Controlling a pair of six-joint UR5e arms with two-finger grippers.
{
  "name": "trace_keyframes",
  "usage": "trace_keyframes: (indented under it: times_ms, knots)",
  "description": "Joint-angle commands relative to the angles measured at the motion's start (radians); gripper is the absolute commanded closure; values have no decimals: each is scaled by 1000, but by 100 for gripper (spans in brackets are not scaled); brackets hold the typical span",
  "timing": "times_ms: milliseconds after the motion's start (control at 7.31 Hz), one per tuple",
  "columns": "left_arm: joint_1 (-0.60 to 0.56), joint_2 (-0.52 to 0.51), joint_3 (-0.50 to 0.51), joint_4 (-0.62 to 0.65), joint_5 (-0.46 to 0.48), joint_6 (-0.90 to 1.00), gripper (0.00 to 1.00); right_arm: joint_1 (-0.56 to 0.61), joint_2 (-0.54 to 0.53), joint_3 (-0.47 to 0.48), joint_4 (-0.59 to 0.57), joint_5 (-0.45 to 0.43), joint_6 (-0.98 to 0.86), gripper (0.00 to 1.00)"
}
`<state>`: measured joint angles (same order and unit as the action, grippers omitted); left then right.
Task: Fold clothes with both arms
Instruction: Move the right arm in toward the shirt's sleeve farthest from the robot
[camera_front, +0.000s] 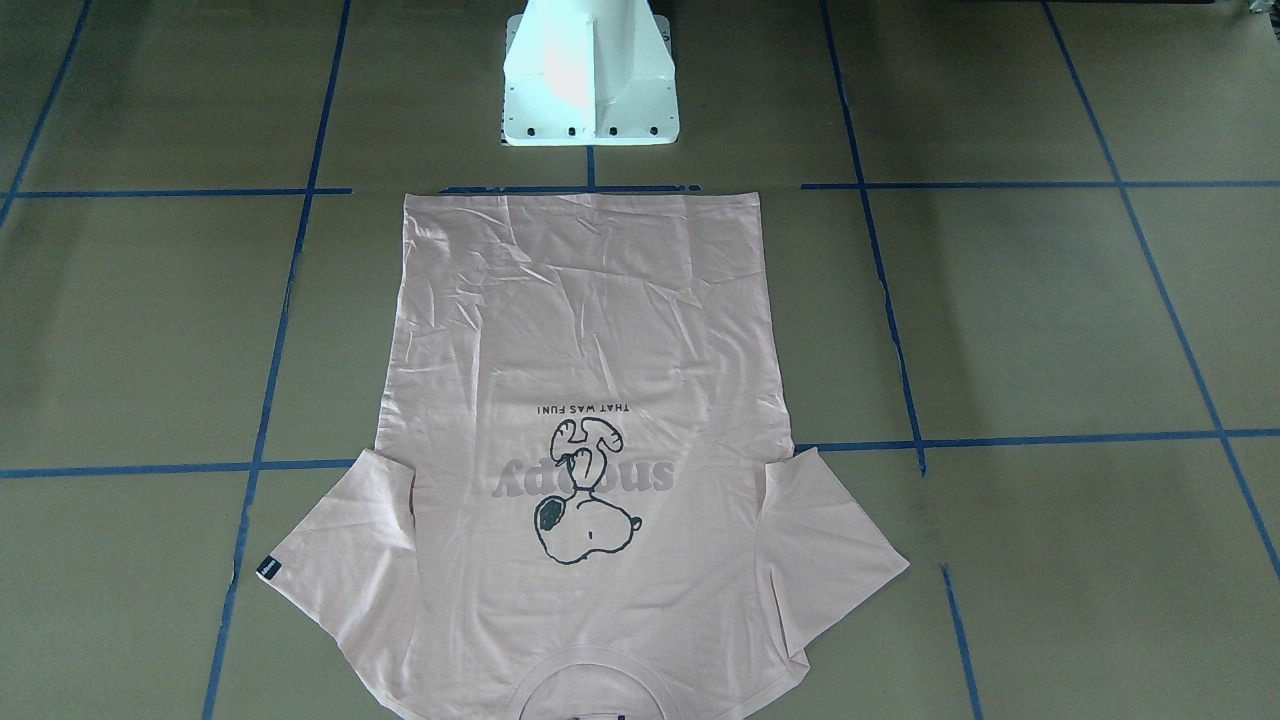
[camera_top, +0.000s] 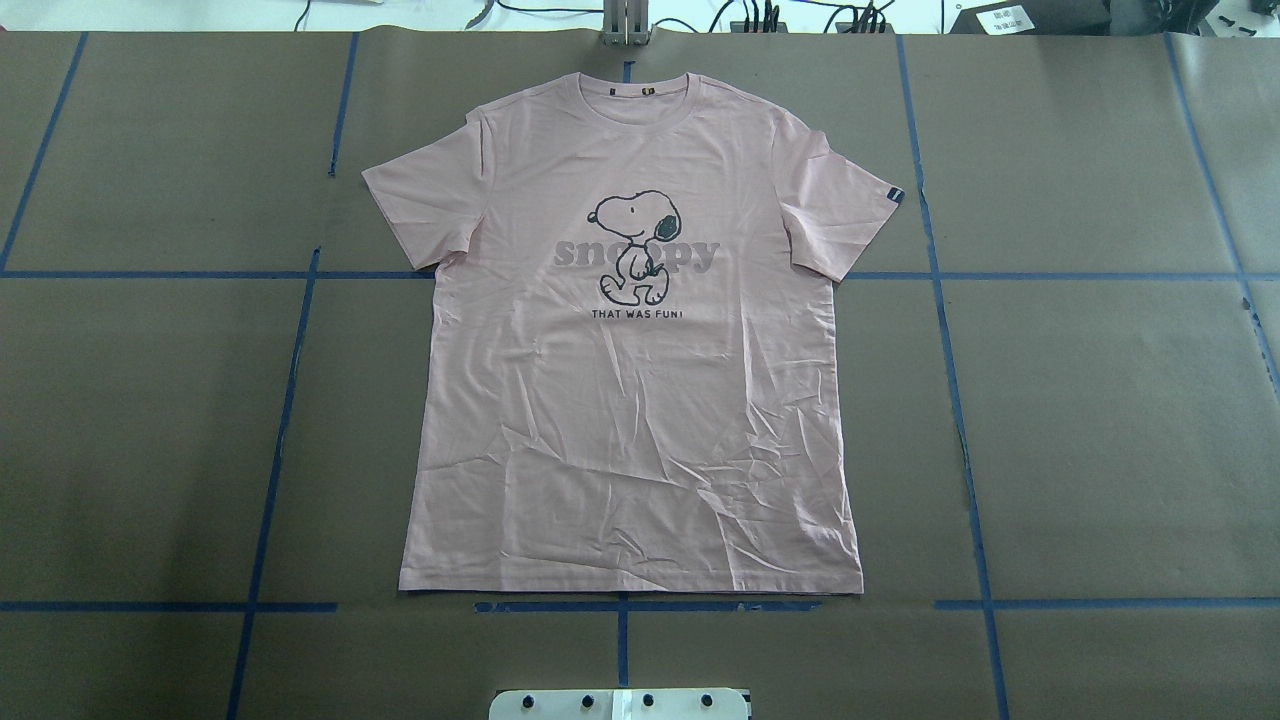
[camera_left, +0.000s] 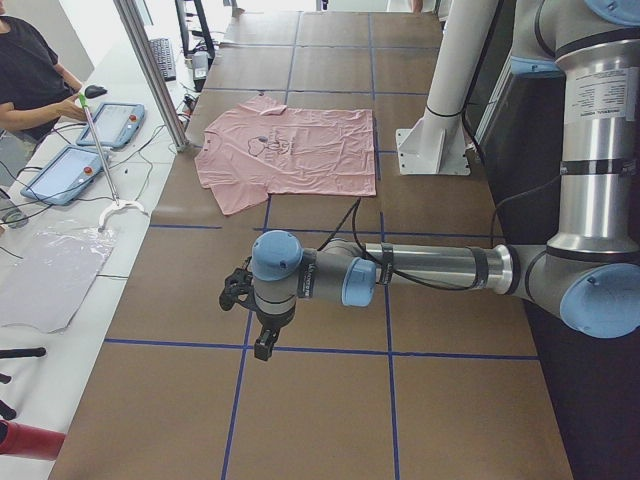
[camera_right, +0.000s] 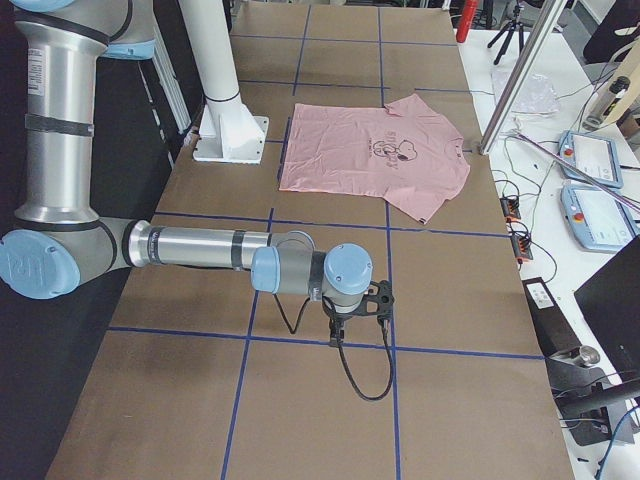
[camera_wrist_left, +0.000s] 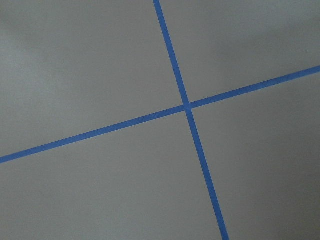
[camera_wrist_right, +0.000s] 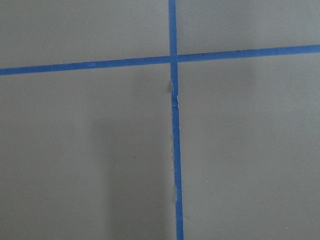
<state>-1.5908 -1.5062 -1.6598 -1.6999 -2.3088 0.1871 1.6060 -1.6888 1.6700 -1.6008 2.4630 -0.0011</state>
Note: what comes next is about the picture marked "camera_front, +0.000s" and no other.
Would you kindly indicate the pink Snoopy t-shirt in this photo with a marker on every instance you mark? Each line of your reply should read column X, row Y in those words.
column 583, row 500

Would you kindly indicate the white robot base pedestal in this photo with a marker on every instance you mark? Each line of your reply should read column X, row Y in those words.
column 589, row 73

